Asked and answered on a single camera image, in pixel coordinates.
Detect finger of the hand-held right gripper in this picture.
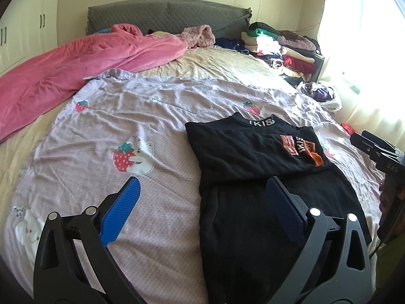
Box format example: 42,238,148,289
350,133,385,163
361,130,404,154

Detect cream curtain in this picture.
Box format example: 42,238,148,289
316,0,405,153

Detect beige bed sheet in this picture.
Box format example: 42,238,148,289
0,49,298,197

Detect lilac printed blanket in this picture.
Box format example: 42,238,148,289
5,68,396,304

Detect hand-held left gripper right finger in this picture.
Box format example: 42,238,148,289
262,176,374,304

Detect grey quilted headboard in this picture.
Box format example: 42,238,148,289
86,0,253,35

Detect black long-sleeve shirt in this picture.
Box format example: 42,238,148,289
185,112,372,304

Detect dark blue garment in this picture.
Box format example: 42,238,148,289
215,37,250,54

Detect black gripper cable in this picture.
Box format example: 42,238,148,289
368,239,386,262

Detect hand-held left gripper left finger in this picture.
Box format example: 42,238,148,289
32,177,142,304

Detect person's green garment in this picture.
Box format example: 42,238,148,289
375,237,405,304

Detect black bedside cabinet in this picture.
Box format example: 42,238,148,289
312,51,326,81

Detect pile of folded clothes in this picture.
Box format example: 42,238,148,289
241,22,321,83

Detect pink duvet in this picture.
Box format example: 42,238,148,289
0,23,189,143

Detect person's right hand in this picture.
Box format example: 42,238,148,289
379,180,392,213

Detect fabric laundry basket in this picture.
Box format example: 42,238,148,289
297,82,343,112

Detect white wardrobe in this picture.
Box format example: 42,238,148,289
0,0,59,77

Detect pink fluffy garment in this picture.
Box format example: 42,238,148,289
182,24,216,49

